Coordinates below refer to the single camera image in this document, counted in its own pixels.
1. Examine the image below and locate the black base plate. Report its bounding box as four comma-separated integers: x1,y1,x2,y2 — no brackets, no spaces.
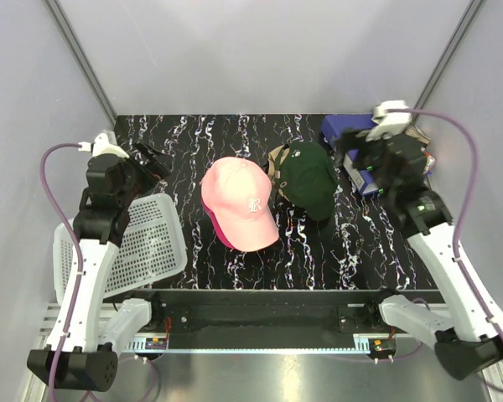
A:
116,288,445,351

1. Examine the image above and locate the blue binder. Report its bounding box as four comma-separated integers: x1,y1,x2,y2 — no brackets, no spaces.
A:
321,113,383,196

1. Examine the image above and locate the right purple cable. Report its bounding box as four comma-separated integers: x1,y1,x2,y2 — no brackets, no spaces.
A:
387,108,503,394

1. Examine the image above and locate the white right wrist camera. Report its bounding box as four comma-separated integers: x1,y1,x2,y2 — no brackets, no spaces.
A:
366,100,412,142

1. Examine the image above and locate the pink cap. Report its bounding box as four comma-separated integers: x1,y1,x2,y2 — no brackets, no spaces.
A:
201,157,279,252

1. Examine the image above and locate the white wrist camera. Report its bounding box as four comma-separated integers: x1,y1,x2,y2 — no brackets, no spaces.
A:
366,100,412,142
78,130,129,159

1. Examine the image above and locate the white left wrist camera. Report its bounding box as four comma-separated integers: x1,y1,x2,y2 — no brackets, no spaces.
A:
78,130,129,159

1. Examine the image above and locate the red mesh cap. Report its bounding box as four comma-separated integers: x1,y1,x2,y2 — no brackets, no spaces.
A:
202,202,233,249

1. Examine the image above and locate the purple cable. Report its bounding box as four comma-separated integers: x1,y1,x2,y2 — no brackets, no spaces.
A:
39,142,93,402
387,108,503,394

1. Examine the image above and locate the beige baseball cap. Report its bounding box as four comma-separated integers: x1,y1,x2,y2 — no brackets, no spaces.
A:
267,145,288,188

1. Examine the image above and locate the white plastic basket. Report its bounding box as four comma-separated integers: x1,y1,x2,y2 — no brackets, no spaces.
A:
52,193,189,306

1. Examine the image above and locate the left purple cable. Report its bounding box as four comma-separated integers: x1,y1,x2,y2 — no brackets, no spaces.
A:
39,142,93,402

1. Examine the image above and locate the dark green cap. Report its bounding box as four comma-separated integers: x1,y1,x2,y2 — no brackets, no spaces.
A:
273,142,338,221

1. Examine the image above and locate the stack of books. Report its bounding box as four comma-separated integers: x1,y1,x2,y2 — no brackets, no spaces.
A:
405,124,436,175

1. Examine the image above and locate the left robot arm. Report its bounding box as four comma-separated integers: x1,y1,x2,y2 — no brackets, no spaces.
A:
27,140,170,400

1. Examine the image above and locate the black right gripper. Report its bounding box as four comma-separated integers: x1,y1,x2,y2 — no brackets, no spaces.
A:
332,126,396,200

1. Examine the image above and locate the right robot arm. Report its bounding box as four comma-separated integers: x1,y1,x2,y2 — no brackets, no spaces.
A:
335,127,503,380

